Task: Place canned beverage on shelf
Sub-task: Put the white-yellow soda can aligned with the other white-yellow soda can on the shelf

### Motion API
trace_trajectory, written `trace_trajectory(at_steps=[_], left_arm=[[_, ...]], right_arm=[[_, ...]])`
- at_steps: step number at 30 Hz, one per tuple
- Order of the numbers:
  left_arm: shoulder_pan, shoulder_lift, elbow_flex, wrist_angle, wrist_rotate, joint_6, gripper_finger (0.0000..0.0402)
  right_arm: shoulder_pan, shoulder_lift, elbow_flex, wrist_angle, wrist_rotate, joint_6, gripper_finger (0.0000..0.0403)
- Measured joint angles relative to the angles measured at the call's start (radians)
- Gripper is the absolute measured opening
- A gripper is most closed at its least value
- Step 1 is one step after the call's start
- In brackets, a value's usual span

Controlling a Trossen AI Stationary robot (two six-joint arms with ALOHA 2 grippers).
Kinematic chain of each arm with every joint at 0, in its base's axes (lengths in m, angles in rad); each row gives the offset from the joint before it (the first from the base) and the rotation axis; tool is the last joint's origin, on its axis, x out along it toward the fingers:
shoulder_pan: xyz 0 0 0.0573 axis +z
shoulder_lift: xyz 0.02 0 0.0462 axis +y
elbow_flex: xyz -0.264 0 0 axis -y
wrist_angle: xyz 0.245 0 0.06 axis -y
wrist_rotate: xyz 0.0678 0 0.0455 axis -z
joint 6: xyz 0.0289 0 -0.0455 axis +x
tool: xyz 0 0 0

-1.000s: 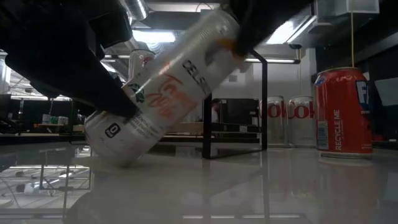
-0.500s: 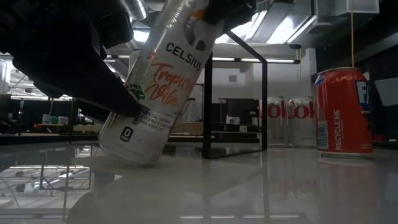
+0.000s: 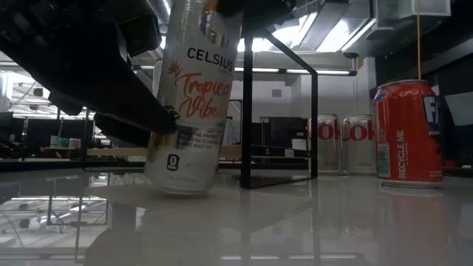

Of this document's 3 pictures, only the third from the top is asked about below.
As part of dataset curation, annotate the Celsius Tropical Vibe can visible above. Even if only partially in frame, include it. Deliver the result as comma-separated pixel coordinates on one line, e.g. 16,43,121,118
143,0,243,196

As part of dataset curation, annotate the black background rack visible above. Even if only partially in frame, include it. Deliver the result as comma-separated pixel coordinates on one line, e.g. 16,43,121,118
55,109,92,163

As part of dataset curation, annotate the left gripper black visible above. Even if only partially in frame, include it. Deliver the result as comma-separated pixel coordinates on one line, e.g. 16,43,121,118
0,0,178,148

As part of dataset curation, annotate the silver Diet Coke can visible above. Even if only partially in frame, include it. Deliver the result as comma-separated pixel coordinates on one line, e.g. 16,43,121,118
309,113,344,175
341,113,377,177

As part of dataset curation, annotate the black background monitor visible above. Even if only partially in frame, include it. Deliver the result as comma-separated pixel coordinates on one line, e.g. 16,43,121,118
258,116,310,151

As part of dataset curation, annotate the red soda can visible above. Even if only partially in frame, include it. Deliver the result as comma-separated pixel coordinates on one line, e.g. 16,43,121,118
372,79,444,189

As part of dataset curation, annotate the dark background screen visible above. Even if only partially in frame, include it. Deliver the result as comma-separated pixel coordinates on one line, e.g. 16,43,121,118
13,117,95,149

